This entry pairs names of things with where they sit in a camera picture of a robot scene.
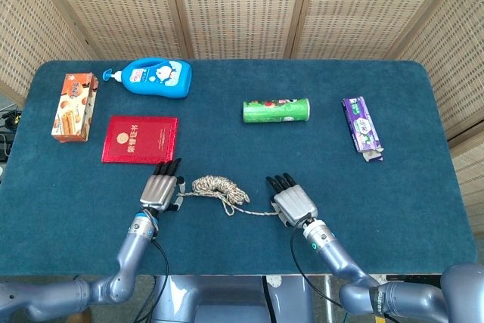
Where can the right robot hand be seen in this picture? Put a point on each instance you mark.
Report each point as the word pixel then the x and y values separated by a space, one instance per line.
pixel 293 202

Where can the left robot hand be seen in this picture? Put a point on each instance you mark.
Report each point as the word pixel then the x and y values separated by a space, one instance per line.
pixel 159 188

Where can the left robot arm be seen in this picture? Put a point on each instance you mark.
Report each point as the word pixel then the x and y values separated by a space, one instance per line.
pixel 94 274

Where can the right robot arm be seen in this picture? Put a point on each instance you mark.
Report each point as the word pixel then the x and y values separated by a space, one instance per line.
pixel 378 277

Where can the red certificate book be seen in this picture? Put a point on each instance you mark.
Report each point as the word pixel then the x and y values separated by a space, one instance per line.
pixel 141 145

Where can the blue table cloth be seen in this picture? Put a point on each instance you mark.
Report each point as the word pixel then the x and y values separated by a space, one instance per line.
pixel 242 232

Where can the green chips can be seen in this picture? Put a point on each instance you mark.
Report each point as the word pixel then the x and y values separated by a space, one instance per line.
pixel 276 110

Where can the purple toothpaste box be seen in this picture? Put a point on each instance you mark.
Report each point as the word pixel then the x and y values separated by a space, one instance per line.
pixel 361 126

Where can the blue pump lotion bottle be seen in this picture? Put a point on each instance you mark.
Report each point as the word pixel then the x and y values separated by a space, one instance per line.
pixel 159 78

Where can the orange biscuit box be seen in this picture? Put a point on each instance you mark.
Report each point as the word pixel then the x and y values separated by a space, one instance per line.
pixel 73 109

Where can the grey robot torso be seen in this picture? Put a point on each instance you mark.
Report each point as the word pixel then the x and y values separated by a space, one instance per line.
pixel 227 298

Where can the woven folding screen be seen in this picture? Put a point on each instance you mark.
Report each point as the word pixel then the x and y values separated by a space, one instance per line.
pixel 242 9

